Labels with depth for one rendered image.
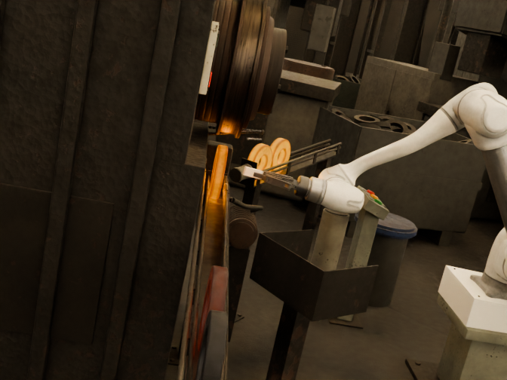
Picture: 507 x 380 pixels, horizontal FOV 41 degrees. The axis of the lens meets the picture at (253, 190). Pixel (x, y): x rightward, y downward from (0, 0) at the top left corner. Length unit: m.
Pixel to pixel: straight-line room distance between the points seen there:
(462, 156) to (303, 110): 1.14
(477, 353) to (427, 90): 3.64
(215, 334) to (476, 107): 1.33
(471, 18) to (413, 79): 0.77
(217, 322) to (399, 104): 5.24
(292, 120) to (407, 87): 1.69
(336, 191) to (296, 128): 2.53
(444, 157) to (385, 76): 2.09
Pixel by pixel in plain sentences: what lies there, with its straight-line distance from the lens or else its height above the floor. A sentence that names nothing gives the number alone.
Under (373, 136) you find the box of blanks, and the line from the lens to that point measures 4.37.
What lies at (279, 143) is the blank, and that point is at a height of 0.78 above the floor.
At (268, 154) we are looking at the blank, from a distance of 2.81.
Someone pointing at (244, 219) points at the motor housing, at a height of 0.53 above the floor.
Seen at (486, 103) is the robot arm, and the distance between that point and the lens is 2.27.
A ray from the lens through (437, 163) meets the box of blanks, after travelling 4.67.
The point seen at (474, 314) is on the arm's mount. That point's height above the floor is 0.40.
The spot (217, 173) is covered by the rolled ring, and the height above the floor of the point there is 0.77.
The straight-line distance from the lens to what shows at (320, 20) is 4.65.
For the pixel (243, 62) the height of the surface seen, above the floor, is 1.14.
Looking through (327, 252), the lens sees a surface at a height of 0.34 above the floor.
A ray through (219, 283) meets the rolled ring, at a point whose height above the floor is 0.75.
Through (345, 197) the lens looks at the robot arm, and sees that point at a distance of 2.43.
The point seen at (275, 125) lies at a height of 0.54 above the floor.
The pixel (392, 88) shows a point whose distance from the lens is 6.49.
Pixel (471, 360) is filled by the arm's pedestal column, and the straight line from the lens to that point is 2.78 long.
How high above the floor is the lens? 1.29
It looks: 15 degrees down
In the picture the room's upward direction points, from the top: 12 degrees clockwise
